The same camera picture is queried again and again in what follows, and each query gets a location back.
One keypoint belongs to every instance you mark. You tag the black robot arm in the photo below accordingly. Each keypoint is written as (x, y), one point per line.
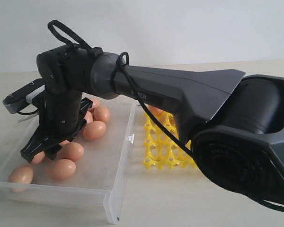
(234, 122)

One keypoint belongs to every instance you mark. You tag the clear plastic tray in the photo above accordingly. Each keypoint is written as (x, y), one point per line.
(100, 176)

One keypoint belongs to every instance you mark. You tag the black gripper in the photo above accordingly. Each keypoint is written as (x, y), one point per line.
(61, 116)

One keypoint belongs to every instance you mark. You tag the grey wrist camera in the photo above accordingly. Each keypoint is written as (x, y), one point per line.
(21, 98)

